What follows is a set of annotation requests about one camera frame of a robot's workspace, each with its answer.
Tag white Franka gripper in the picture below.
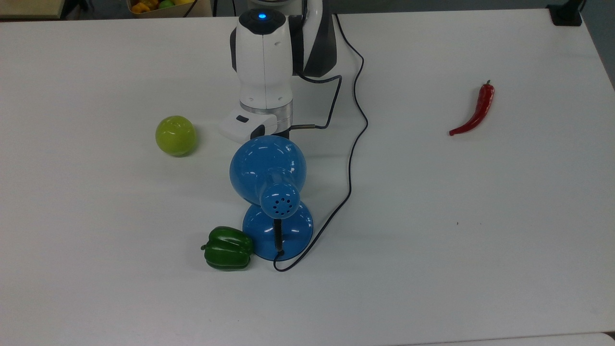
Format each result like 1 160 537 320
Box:
219 107 279 145

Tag blue desk lamp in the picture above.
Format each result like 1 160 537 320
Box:
229 135 314 262

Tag light green apple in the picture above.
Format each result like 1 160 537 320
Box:
155 115 197 157

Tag dark green bell pepper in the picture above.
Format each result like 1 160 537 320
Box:
201 226 254 271

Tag cardboard box of fruit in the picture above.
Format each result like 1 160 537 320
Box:
126 0 213 19

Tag red chili pepper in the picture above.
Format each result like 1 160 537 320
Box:
449 80 495 136

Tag black corner clamp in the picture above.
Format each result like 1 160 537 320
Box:
547 0 585 26

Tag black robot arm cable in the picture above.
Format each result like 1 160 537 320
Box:
290 72 343 131

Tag black lamp power cable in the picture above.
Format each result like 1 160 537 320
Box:
273 13 369 272

